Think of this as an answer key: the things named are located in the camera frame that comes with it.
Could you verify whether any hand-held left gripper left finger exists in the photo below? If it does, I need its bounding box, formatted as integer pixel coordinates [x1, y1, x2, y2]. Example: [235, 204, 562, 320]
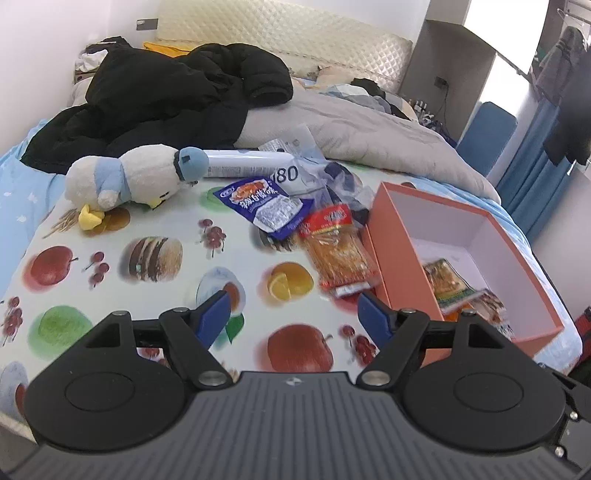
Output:
[85, 290, 234, 389]

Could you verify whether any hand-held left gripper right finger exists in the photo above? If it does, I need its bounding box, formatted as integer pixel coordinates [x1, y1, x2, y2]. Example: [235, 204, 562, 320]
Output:
[356, 292, 506, 387]

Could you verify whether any salmon orange cardboard box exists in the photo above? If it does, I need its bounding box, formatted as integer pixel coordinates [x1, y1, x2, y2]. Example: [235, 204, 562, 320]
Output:
[360, 181, 565, 365]

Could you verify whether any clear red-label stick snack packet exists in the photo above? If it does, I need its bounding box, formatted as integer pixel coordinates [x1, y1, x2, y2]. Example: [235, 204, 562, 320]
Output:
[298, 203, 383, 298]

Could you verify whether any yellow snack packet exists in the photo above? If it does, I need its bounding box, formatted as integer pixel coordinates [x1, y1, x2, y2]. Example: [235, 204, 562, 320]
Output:
[422, 258, 477, 311]

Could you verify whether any white newsprint snack packet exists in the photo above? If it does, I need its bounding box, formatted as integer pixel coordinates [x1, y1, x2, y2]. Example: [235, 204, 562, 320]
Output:
[464, 288, 514, 342]

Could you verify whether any blue snack packet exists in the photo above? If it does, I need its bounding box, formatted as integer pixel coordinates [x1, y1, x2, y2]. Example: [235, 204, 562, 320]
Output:
[213, 178, 315, 241]

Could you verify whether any fruit printed table mat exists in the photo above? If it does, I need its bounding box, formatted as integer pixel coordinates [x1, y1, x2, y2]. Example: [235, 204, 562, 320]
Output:
[0, 159, 416, 421]

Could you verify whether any crumpled clear plastic bag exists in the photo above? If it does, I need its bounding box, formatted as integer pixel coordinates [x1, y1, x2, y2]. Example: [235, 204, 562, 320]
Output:
[272, 159, 376, 227]

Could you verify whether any white cylinder spray bottle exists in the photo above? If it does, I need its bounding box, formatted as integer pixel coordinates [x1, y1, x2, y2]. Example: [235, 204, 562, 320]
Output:
[203, 148, 296, 178]

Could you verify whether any white blue plush penguin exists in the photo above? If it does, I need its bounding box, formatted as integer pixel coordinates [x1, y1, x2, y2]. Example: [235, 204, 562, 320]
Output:
[64, 144, 209, 230]

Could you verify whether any grey duvet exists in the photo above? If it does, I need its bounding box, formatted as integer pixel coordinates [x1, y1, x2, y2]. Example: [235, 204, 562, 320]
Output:
[235, 85, 502, 204]

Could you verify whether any clear hang-hole packaging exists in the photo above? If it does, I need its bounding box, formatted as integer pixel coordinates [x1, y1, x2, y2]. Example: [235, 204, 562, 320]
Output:
[257, 124, 324, 160]

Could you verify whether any blue chair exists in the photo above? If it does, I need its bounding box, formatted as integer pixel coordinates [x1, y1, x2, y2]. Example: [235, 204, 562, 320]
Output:
[456, 102, 517, 178]

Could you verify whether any row of small bottles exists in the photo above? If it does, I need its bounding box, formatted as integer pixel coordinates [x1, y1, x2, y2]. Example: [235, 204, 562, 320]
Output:
[406, 97, 432, 125]

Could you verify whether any blue curtain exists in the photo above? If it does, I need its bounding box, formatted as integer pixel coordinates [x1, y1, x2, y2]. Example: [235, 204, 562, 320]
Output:
[496, 99, 571, 243]

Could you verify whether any dark clothes heap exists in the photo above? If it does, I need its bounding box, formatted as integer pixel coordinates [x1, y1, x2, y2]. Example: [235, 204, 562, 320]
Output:
[318, 78, 419, 121]

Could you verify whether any black puffer jacket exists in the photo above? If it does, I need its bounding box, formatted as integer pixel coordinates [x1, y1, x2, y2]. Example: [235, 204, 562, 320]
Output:
[21, 42, 295, 175]

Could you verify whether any floral pillow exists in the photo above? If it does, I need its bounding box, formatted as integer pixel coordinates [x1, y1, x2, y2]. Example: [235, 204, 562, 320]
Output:
[291, 65, 356, 90]

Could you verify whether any pale pillow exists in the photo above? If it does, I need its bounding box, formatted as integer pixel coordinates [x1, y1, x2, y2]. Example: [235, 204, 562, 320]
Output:
[68, 83, 93, 107]

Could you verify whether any yellow pillow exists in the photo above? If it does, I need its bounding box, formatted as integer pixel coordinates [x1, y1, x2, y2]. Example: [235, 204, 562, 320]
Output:
[142, 41, 204, 58]

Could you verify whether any grey cabinet unit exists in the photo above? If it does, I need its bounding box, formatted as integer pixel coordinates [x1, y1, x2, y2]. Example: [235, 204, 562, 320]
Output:
[399, 0, 550, 141]

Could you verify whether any black hanging garment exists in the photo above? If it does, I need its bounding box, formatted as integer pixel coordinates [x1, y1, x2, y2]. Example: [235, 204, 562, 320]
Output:
[542, 28, 591, 164]

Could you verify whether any pile of folded clothes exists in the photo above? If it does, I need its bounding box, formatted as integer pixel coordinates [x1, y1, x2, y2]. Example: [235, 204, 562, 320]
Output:
[76, 37, 132, 72]

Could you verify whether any cream quilted headboard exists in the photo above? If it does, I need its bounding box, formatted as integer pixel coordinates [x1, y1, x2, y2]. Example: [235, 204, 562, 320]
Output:
[156, 0, 414, 90]

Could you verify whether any grey hanging garment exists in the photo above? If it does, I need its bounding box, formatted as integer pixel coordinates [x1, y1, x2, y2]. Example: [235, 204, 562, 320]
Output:
[536, 25, 583, 100]

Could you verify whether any clothes rail with hangers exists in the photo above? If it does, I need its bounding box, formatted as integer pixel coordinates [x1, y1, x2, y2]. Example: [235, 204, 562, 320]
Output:
[556, 4, 591, 24]

